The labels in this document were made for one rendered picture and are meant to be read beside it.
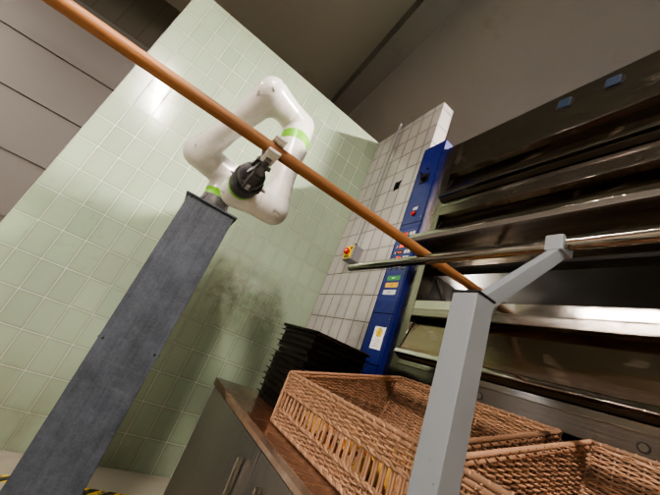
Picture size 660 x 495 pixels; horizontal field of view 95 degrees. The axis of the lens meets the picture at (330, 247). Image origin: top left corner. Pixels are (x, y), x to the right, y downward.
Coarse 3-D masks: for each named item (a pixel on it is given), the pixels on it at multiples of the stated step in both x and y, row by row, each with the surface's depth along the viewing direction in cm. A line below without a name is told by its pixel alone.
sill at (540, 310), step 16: (416, 304) 132; (432, 304) 125; (448, 304) 119; (512, 304) 99; (528, 304) 95; (544, 304) 91; (608, 320) 77; (624, 320) 75; (640, 320) 72; (656, 320) 70
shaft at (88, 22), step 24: (48, 0) 51; (72, 0) 53; (96, 24) 54; (120, 48) 56; (168, 72) 59; (192, 96) 61; (240, 120) 66; (264, 144) 68; (336, 192) 77; (360, 216) 82; (408, 240) 88; (432, 264) 94; (480, 288) 103
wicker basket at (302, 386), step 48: (288, 384) 93; (336, 384) 103; (384, 384) 114; (288, 432) 81; (336, 432) 67; (384, 432) 57; (480, 432) 84; (528, 432) 66; (336, 480) 60; (384, 480) 53
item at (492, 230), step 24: (648, 192) 71; (528, 216) 93; (552, 216) 87; (576, 216) 83; (600, 216) 80; (624, 216) 77; (648, 216) 74; (432, 240) 124; (456, 240) 117; (480, 240) 110; (504, 240) 104; (528, 240) 99; (456, 264) 130; (480, 264) 121
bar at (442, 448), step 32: (416, 256) 90; (448, 256) 80; (480, 256) 73; (544, 256) 55; (512, 288) 48; (448, 320) 43; (480, 320) 41; (448, 352) 40; (480, 352) 40; (448, 384) 38; (448, 416) 36; (448, 448) 35; (416, 480) 36; (448, 480) 34
